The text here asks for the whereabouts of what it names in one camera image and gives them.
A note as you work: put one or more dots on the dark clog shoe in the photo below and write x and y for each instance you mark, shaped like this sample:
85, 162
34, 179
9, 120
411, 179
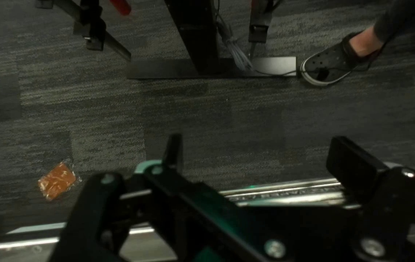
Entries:
336, 60

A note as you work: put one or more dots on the person's leg in grey trousers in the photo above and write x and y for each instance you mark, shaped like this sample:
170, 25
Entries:
405, 16

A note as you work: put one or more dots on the red object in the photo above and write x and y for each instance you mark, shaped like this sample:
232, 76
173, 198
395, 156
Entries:
122, 6

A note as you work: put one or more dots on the black desk leg base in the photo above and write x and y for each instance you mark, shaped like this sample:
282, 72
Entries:
194, 38

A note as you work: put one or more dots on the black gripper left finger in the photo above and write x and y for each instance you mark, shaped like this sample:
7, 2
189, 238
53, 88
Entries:
95, 209

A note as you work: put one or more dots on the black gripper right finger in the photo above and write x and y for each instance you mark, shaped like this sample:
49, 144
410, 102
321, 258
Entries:
387, 204

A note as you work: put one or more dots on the grey power brick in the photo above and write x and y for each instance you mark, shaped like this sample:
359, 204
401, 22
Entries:
277, 66

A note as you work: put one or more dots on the black metal stand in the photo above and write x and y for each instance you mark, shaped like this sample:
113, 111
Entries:
95, 27

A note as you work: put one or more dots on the orange snack packet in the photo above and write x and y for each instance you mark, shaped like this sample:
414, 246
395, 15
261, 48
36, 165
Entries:
59, 181

